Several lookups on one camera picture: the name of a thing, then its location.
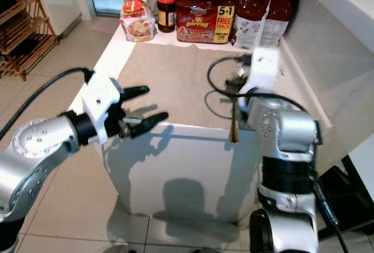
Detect red mi goreng multipack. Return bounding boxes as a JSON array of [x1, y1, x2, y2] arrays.
[[175, 0, 237, 45]]

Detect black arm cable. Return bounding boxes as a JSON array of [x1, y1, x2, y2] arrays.
[[0, 66, 95, 143], [206, 53, 311, 120]]

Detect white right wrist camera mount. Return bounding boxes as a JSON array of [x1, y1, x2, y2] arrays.
[[240, 47, 281, 99]]

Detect wooden shelf rack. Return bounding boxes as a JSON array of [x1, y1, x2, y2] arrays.
[[0, 0, 61, 82]]

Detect red and white bag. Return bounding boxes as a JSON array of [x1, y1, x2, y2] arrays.
[[233, 0, 302, 50]]

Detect black furniture piece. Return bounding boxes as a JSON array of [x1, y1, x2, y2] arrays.
[[314, 155, 374, 235]]

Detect beige placemat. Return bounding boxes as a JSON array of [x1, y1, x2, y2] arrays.
[[113, 43, 318, 130]]

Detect yellow red noodle bag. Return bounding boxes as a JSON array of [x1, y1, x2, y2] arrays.
[[120, 0, 157, 43]]

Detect white table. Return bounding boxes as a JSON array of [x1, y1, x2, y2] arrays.
[[72, 18, 330, 226]]

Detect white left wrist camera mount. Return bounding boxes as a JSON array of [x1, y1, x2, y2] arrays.
[[81, 70, 124, 144]]

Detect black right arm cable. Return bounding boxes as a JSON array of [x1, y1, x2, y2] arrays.
[[206, 53, 311, 120]]

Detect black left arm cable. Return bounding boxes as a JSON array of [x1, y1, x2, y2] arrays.
[[0, 66, 95, 143]]

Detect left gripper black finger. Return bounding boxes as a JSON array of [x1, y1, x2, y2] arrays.
[[130, 111, 169, 139], [122, 85, 151, 104]]

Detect dark jar with red lid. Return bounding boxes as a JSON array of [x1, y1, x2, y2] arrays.
[[156, 0, 178, 34]]

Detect brown wooden utensil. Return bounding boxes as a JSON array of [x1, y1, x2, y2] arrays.
[[229, 96, 241, 144]]

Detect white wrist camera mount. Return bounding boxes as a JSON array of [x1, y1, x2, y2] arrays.
[[240, 47, 281, 99], [81, 70, 124, 144]]

